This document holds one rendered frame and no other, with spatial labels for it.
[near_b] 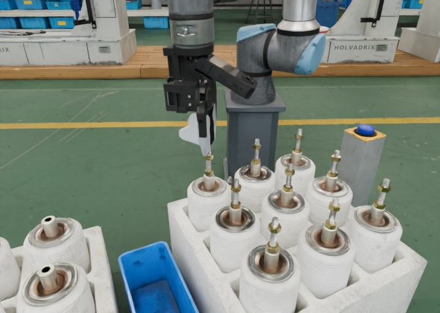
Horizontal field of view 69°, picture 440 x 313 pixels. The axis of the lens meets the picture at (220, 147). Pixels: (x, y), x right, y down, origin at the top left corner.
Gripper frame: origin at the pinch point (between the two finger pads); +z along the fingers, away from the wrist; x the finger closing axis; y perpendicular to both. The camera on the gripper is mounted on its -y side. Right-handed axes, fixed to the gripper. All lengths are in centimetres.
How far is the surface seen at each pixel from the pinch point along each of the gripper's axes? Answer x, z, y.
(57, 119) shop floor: -76, 34, 103
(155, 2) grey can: -425, 5, 189
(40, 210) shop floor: -9, 34, 60
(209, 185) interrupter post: 1.6, 8.9, 0.3
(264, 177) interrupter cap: -5.4, 10.1, -10.9
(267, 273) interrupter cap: 21.2, 9.7, -13.8
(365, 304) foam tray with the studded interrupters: 15.5, 20.6, -30.7
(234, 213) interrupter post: 10.8, 7.6, -6.8
